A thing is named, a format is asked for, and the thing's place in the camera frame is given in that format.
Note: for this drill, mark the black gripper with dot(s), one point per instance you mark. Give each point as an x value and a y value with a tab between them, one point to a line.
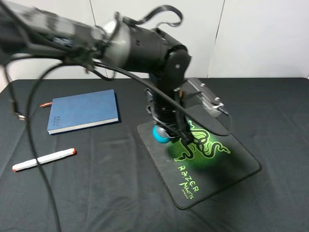
165	106

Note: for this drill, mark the grey and teal computer mouse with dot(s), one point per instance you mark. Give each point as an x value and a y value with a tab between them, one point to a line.
161	135

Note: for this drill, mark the white marker pen orange caps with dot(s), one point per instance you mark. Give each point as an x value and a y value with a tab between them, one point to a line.
44	159

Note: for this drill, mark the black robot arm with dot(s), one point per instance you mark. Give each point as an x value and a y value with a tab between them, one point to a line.
122	46

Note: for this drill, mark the black green snake mouse pad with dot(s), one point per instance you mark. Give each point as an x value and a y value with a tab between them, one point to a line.
194	172

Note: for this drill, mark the blue hardcover notebook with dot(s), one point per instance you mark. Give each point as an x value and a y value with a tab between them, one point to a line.
82	111

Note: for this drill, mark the brown notebook bookmark ribbon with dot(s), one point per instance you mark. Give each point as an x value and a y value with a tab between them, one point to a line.
47	104

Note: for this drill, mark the black tablecloth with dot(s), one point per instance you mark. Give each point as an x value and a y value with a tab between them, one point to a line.
111	185

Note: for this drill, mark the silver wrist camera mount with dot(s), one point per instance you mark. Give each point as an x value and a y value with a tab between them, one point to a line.
211	103

